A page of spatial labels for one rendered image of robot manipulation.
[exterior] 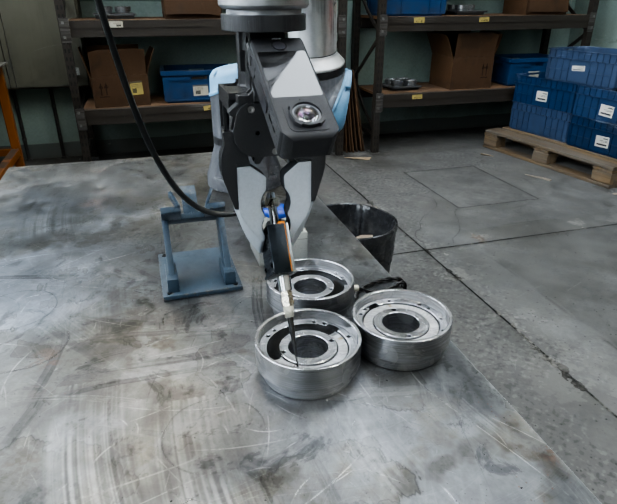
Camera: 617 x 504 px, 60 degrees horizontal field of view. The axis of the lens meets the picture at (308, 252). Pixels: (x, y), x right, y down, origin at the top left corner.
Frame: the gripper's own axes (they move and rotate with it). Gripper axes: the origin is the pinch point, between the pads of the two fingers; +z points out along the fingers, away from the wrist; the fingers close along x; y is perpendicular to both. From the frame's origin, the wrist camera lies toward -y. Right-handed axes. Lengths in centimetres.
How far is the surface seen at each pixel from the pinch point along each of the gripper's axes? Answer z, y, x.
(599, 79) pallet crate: 31, 257, -290
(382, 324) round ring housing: 10.1, -2.5, -10.8
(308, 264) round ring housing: 9.7, 12.5, -7.2
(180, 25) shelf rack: -2, 343, -22
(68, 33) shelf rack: 1, 343, 47
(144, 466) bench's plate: 13.0, -11.8, 14.2
